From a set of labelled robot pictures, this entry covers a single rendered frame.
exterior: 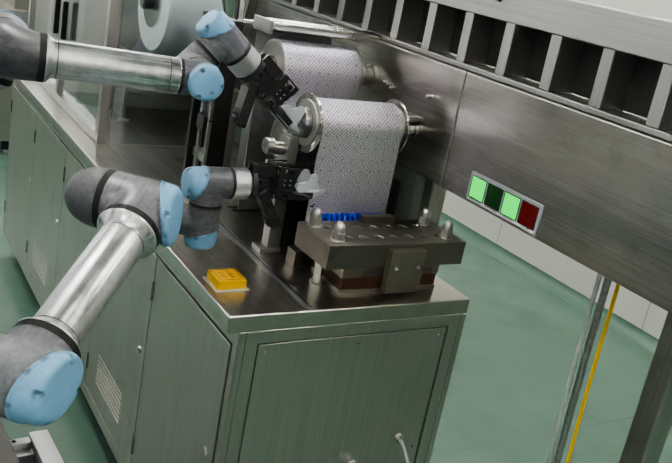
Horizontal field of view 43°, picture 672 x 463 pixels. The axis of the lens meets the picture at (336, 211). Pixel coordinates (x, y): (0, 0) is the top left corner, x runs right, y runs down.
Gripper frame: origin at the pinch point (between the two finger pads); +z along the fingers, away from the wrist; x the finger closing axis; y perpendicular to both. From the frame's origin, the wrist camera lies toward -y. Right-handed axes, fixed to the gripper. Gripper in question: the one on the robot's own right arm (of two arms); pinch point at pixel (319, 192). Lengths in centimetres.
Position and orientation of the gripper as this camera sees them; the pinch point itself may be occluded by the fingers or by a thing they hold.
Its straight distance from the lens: 212.4
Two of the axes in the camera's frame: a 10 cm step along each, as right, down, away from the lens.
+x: -4.9, -3.5, 8.0
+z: 8.5, 0.0, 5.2
